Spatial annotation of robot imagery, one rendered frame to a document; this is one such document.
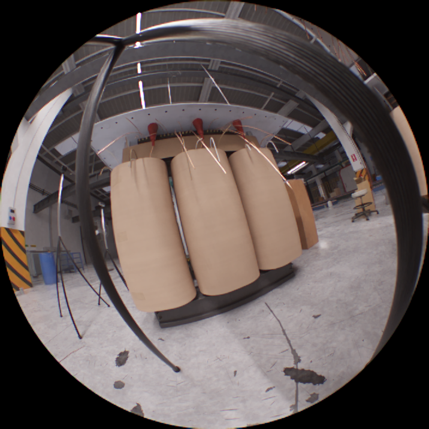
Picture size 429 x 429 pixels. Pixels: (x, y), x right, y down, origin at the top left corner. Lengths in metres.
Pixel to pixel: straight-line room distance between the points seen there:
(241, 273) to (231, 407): 0.67
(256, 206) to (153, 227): 0.63
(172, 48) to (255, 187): 3.99
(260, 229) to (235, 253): 0.25
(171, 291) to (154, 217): 0.39
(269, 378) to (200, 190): 0.92
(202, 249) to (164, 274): 0.24
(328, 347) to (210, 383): 0.46
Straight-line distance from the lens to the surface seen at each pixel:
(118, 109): 11.77
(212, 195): 0.74
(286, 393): 0.58
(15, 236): 4.95
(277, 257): 0.93
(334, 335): 0.71
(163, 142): 1.02
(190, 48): 4.30
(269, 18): 11.27
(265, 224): 0.88
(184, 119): 1.04
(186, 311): 0.95
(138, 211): 0.73
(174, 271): 0.72
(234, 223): 0.74
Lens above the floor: 0.56
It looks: 7 degrees up
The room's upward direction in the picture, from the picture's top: 15 degrees counter-clockwise
